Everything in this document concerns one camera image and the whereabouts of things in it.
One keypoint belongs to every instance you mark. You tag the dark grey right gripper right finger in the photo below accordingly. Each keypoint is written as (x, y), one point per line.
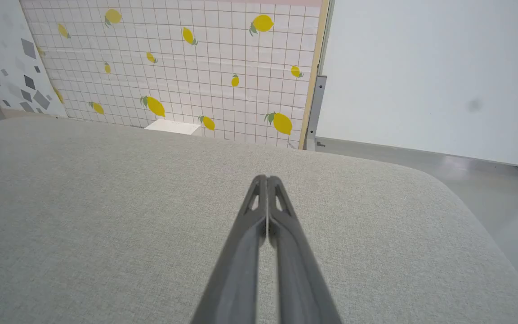
(299, 279)

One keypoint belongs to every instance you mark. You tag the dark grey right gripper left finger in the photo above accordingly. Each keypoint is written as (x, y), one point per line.
(241, 270)

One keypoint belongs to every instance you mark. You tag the small white box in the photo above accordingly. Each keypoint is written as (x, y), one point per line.
(173, 127)

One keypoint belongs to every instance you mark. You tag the lemon print tile wallpaper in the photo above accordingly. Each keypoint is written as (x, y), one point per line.
(187, 76)

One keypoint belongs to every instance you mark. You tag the tan wooden board edge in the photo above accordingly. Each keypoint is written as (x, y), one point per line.
(315, 72)

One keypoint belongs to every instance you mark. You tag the white partition panel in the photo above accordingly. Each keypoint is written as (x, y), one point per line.
(434, 76)

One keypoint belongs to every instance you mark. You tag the pink restaurant print wallpaper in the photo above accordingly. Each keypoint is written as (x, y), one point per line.
(281, 2)

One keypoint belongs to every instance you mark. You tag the grey terrazzo print panel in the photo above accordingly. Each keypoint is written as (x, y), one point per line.
(11, 54)

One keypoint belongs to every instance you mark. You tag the grey metal bracket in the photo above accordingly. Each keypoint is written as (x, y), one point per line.
(315, 112)

